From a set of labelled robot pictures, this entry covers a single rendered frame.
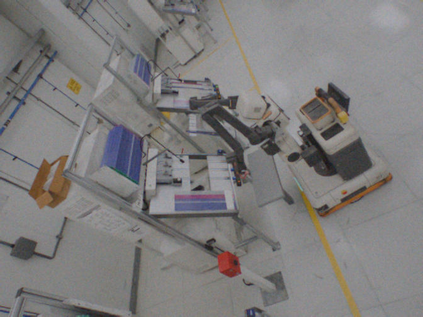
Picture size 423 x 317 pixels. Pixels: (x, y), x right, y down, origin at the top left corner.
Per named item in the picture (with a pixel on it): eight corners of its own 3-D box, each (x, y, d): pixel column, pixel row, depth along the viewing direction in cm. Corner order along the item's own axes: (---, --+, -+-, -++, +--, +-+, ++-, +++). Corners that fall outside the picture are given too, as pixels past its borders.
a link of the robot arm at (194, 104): (186, 111, 225) (184, 99, 222) (191, 109, 237) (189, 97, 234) (240, 109, 213) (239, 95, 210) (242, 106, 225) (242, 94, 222)
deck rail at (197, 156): (225, 158, 276) (226, 153, 272) (226, 159, 275) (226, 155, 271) (153, 157, 265) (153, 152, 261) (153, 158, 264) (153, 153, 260)
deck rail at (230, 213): (237, 214, 228) (238, 210, 224) (237, 216, 227) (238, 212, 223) (149, 216, 217) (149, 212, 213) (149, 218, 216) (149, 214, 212)
